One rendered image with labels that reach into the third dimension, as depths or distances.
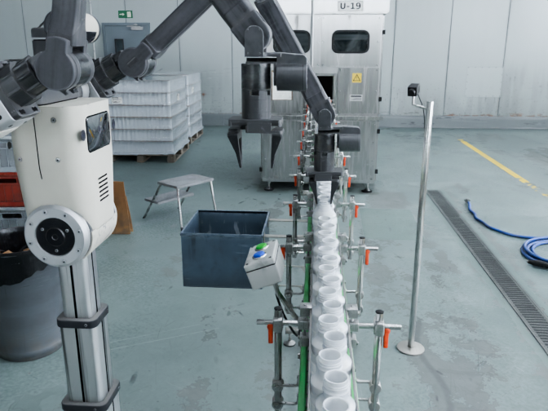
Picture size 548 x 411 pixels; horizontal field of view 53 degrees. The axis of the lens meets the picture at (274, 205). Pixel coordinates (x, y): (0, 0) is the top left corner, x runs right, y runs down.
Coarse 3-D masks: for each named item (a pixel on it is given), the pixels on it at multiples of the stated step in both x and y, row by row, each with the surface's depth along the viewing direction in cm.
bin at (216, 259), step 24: (192, 216) 226; (216, 216) 235; (240, 216) 234; (264, 216) 234; (192, 240) 206; (216, 240) 206; (240, 240) 205; (264, 240) 210; (192, 264) 209; (216, 264) 208; (240, 264) 208; (240, 288) 210
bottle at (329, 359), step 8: (320, 352) 86; (328, 352) 86; (336, 352) 86; (320, 360) 84; (328, 360) 83; (336, 360) 83; (320, 368) 84; (328, 368) 83; (336, 368) 84; (312, 376) 86; (320, 376) 85; (312, 384) 85; (320, 384) 84; (312, 392) 85; (320, 392) 84; (312, 400) 86; (312, 408) 86
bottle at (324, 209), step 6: (318, 198) 155; (324, 198) 158; (318, 204) 156; (324, 204) 155; (318, 210) 156; (324, 210) 155; (330, 210) 156; (312, 216) 157; (318, 216) 155; (330, 216) 155; (312, 222) 157; (336, 222) 157; (336, 228) 158
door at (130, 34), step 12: (108, 24) 1131; (120, 24) 1129; (132, 24) 1125; (144, 24) 1125; (108, 36) 1139; (120, 36) 1137; (132, 36) 1135; (144, 36) 1133; (108, 48) 1146; (120, 48) 1144
